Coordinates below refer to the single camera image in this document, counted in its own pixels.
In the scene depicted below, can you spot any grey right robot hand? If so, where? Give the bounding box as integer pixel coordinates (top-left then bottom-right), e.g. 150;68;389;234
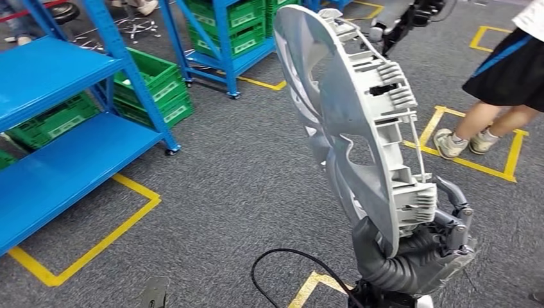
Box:
351;175;479;296

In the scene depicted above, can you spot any grey plastic wheel cover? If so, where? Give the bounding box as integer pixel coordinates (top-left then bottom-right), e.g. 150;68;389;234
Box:
274;4;439;260

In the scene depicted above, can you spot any person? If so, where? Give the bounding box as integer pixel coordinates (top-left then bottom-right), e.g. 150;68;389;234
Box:
0;0;33;47
432;0;544;162
108;0;160;17

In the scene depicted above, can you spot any black and silver robot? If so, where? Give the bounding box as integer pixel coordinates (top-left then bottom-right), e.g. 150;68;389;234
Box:
367;0;448;57

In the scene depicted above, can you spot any black round stool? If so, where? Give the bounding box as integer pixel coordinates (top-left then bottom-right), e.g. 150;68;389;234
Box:
50;1;106;55
114;16;163;44

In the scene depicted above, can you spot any red barrier belt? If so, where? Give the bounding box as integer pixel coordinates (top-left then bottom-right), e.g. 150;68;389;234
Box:
0;0;57;23

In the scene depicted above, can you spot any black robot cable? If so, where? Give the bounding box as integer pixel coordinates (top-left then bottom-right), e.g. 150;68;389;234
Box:
250;248;367;308

